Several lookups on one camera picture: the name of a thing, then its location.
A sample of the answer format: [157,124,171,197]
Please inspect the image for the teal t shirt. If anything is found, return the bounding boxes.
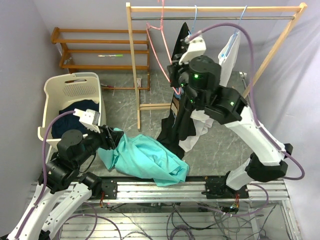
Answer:
[97,134,190,187]

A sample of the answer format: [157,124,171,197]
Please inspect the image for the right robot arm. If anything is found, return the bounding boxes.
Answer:
[167,53,293,198]

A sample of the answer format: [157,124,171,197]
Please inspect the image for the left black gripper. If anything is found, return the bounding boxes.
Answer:
[73,122,125,166]

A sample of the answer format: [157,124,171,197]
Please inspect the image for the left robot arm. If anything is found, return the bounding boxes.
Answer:
[1,125,124,240]

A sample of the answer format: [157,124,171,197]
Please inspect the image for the white t shirt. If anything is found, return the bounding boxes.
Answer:
[178,31,241,152]

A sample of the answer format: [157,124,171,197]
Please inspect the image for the dark blue garment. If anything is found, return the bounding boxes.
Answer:
[51,99,99,139]

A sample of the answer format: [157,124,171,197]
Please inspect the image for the green white pen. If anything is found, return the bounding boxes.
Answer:
[97,54,124,58]

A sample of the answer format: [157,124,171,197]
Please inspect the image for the aluminium rail base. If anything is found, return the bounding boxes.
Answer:
[26,174,291,203]

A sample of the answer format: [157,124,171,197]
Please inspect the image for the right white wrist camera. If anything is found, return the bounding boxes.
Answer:
[178,35,207,65]

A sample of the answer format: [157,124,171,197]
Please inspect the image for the cream plastic laundry basket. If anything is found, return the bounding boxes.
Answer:
[37,72,107,149]

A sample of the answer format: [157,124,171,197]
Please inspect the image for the pink wire hanger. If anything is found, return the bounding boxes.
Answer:
[146,0,172,84]

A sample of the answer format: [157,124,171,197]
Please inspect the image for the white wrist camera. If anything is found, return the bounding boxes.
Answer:
[178,35,207,65]
[73,108,100,133]

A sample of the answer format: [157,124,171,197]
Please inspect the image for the light blue wire hanger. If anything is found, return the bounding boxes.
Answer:
[224,5,248,57]

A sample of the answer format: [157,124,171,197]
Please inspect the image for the brown wooden shoe rack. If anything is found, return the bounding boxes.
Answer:
[50,27,151,91]

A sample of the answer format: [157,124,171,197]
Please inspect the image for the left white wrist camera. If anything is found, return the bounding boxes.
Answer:
[73,108,100,133]

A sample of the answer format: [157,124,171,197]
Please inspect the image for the wooden clothes rack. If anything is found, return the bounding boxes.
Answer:
[125,2,308,131]

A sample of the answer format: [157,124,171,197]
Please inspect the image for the black t shirt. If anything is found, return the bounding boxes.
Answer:
[156,23,196,159]

